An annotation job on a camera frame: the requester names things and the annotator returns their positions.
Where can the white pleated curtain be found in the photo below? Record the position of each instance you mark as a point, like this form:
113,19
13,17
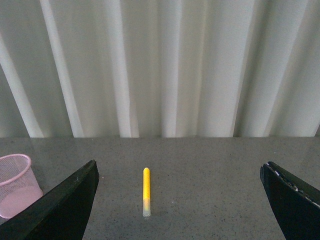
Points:
160,68

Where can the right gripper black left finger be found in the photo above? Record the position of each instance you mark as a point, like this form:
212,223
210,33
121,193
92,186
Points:
61,214

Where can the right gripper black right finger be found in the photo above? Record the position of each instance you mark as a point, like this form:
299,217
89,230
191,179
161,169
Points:
294,202

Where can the yellow marker pen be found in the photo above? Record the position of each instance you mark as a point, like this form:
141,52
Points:
146,195

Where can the pink mesh pen cup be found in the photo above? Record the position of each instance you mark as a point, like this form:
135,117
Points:
18,185

